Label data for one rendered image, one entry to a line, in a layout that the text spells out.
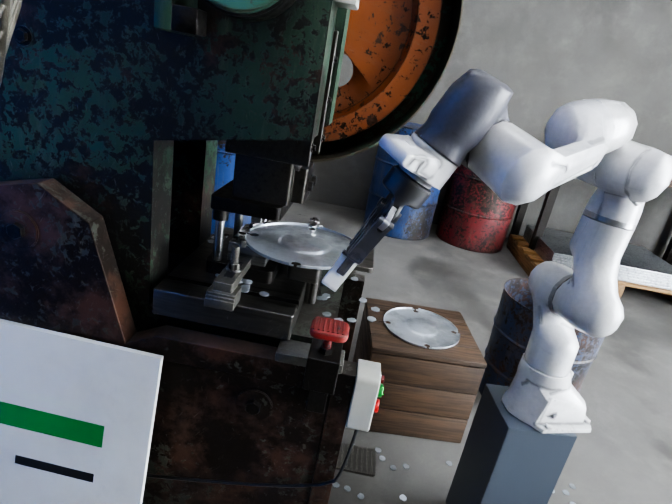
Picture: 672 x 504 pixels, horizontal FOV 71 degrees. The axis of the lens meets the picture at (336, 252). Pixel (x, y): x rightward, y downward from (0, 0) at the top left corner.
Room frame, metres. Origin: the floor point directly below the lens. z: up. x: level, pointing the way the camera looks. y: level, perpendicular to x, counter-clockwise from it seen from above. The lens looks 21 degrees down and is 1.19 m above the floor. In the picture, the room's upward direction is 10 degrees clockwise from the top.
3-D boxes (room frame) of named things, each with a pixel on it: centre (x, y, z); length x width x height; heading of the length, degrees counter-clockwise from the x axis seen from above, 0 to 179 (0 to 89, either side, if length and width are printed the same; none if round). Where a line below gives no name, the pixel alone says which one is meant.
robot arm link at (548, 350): (1.09, -0.56, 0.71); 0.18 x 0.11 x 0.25; 18
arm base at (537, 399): (1.06, -0.62, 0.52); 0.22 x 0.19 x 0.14; 95
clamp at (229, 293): (0.92, 0.21, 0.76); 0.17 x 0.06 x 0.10; 178
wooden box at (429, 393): (1.59, -0.37, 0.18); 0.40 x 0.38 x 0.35; 94
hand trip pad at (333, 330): (0.75, -0.01, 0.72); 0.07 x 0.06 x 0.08; 88
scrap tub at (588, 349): (1.78, -0.91, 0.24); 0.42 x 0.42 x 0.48
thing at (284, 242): (1.09, 0.08, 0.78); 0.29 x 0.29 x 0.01
